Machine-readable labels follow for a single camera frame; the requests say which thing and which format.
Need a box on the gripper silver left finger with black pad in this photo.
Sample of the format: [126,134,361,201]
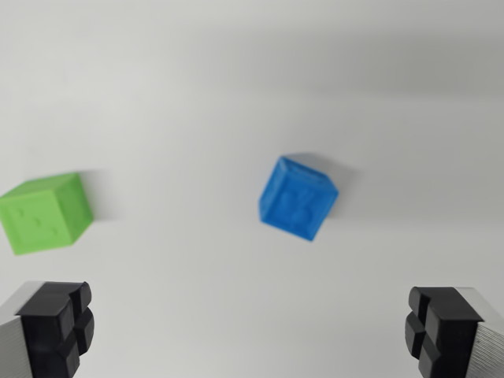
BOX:
[0,280,96,378]

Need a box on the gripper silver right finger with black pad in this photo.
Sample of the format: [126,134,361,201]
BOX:
[404,286,504,378]

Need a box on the green rubber cube with dots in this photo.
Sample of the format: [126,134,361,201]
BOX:
[0,172,95,257]

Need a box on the blue embossed rubber cube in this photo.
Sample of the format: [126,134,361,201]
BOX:
[258,154,340,243]

